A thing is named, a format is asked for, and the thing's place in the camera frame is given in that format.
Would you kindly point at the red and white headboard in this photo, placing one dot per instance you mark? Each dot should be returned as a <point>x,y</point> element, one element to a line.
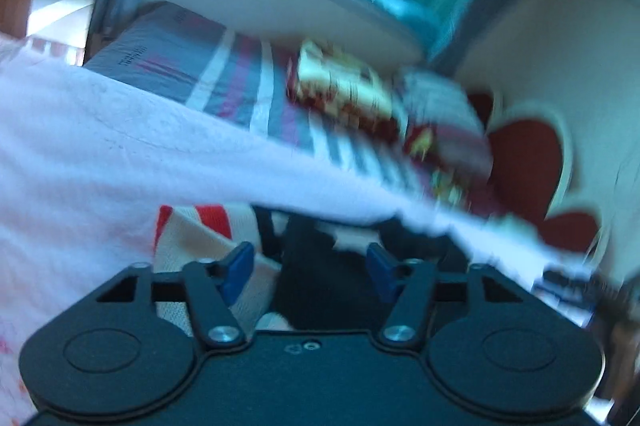
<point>530,165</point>

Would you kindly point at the striped pillow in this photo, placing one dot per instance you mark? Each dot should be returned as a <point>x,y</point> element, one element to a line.
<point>440,105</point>

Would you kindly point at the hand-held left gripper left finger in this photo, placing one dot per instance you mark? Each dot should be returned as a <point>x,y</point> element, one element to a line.
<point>239,273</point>

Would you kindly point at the red patterned pillow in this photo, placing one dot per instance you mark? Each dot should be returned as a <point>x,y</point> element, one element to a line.
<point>450,160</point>

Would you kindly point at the striped knit sweater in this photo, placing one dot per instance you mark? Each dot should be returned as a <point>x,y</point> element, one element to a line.
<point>310,256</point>

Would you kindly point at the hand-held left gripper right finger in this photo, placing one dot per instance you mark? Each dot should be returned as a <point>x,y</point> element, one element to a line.
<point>381,273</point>

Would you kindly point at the grey striped bedding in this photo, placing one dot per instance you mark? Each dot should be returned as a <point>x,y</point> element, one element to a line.
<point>200,65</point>

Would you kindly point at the floral white bedsheet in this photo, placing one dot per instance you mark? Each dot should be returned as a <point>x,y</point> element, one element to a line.
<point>100,155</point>

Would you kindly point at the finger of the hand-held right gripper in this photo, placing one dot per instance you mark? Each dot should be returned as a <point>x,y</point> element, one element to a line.
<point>562,281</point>

